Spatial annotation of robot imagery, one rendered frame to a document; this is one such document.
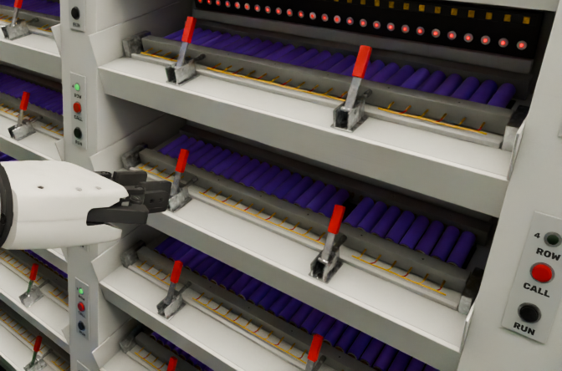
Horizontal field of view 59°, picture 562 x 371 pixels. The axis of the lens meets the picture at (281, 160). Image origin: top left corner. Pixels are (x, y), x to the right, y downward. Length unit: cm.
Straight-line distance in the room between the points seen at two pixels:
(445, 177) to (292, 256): 24
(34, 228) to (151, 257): 55
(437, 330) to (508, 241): 14
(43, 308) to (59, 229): 84
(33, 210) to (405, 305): 41
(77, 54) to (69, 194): 48
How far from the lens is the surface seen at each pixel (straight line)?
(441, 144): 54
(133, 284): 94
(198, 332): 83
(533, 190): 50
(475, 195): 52
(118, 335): 107
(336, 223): 61
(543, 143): 49
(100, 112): 85
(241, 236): 70
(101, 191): 42
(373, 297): 61
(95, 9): 82
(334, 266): 63
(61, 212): 41
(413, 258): 63
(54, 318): 121
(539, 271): 51
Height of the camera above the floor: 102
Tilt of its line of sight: 18 degrees down
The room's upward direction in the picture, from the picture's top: 7 degrees clockwise
